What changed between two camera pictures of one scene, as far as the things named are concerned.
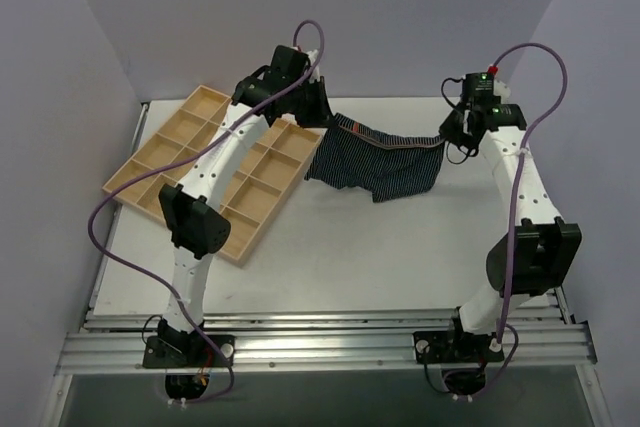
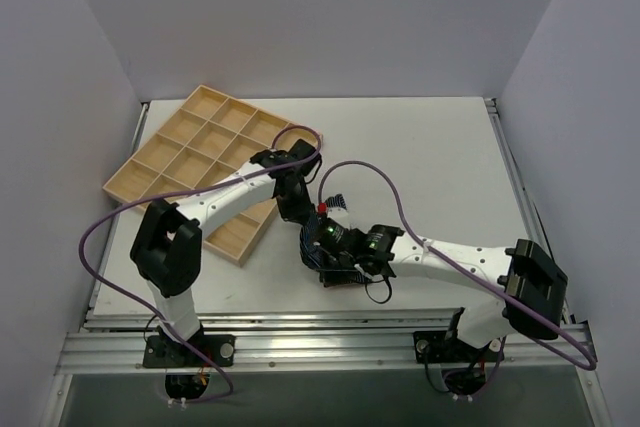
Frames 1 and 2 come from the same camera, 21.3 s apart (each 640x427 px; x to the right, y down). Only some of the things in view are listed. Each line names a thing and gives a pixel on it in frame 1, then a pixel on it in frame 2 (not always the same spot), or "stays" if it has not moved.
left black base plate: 188,351 stays
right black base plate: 452,346 stays
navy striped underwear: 388,166 -> 330,274
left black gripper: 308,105 -> 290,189
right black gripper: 452,128 -> 338,267
